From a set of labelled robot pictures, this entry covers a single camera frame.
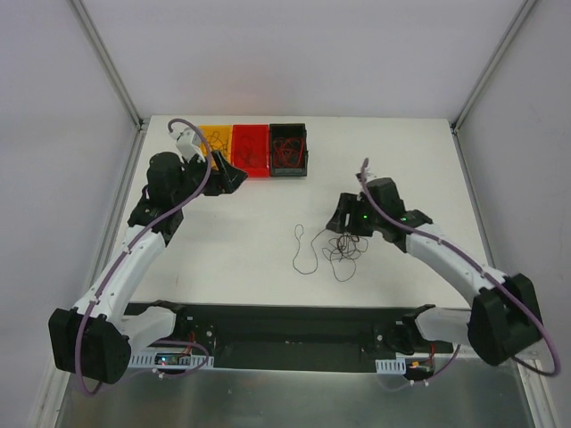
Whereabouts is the cable bundle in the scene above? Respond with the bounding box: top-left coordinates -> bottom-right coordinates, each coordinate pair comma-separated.
292,222 -> 370,283

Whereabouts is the dark cable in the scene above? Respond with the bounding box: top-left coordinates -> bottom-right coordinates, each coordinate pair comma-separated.
235,133 -> 264,169

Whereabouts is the black cable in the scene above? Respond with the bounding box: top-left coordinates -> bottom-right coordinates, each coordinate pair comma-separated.
204,128 -> 232,155

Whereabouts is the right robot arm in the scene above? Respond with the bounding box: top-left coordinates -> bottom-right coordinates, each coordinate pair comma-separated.
326,177 -> 542,366

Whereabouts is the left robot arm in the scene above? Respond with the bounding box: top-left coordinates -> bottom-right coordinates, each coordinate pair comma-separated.
48,151 -> 248,384

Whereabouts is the yellow plastic bin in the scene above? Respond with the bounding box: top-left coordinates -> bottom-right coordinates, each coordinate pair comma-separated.
200,125 -> 233,163

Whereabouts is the red plastic bin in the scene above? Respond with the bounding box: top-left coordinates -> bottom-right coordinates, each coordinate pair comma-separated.
231,124 -> 270,178

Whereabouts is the black plastic bin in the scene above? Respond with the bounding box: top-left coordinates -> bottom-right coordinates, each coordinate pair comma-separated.
269,123 -> 309,177

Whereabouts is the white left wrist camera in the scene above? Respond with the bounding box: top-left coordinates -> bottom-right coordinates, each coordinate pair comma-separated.
170,128 -> 206,163

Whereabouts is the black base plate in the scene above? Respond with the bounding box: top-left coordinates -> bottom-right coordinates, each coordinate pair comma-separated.
154,300 -> 456,373

